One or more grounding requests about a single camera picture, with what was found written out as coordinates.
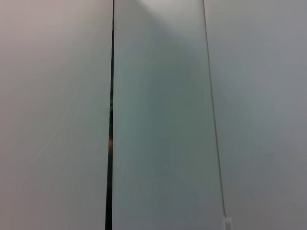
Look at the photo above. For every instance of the black vertical wall strip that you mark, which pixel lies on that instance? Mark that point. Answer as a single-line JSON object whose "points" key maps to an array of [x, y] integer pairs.
{"points": [[110, 119]]}

